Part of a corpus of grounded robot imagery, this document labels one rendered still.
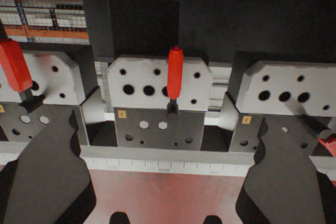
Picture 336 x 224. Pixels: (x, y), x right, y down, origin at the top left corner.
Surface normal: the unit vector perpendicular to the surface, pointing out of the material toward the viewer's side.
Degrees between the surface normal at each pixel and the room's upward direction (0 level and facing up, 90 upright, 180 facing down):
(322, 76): 90
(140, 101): 90
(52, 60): 90
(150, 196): 90
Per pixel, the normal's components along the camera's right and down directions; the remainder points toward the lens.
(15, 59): 1.00, 0.04
